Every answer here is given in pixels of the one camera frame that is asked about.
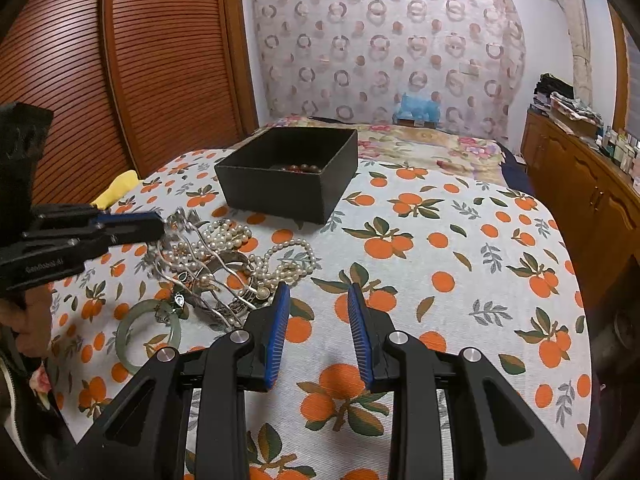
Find blue wrapped box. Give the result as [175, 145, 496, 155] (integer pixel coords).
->
[393, 93, 440, 128]

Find person's left hand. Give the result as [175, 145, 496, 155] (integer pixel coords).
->
[1, 285, 52, 358]

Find orange print tablecloth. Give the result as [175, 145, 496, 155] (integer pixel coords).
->
[48, 151, 592, 479]

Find yellow Pikachu plush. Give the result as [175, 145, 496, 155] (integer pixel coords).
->
[91, 170, 140, 210]

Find brown wooden bead bracelet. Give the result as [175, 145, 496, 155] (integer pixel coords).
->
[271, 161, 324, 175]

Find silver chain jewelry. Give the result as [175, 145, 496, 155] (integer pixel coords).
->
[149, 208, 274, 328]

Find wooden sideboard cabinet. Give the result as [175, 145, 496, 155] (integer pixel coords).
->
[521, 110, 639, 309]

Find beige side curtain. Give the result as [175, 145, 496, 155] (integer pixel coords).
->
[561, 0, 592, 105]

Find stack of folded clothes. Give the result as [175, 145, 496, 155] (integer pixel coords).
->
[533, 73, 603, 139]

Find circle pattern curtain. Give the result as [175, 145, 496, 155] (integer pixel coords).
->
[253, 0, 526, 142]

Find cosmetic bottles group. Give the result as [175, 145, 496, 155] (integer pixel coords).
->
[599, 127, 639, 179]

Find wooden louvered wardrobe door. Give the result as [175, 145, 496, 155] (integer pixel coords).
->
[1, 0, 258, 203]

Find green jade bangle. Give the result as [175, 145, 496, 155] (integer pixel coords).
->
[115, 299, 181, 375]

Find black jewelry box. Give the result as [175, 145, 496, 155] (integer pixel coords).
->
[215, 127, 358, 224]

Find floral bed blanket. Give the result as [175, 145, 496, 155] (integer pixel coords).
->
[254, 116, 506, 186]

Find white pearl necklace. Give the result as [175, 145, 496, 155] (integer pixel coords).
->
[249, 237, 321, 302]

